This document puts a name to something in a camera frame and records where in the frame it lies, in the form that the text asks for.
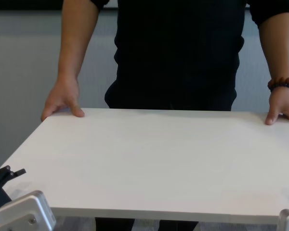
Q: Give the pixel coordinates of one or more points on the person's right forearm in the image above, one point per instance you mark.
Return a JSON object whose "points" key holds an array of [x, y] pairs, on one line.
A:
{"points": [[74, 43]]}

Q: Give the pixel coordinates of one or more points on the black wall rail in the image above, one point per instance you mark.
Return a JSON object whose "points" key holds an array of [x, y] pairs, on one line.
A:
{"points": [[14, 4]]}

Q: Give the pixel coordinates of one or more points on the person's left forearm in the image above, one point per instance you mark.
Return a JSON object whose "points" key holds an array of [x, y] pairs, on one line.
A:
{"points": [[277, 48]]}

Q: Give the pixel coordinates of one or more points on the person's left hand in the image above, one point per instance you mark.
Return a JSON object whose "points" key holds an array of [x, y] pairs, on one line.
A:
{"points": [[284, 103]]}

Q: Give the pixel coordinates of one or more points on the black short-sleeved shirt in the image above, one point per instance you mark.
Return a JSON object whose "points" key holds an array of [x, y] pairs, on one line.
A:
{"points": [[178, 43]]}

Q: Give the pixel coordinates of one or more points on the person's right hand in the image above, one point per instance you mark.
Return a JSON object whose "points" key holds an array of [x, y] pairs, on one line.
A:
{"points": [[65, 96]]}

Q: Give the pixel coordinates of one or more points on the white mobile pedestal table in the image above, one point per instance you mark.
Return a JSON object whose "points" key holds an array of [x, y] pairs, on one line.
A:
{"points": [[147, 163]]}

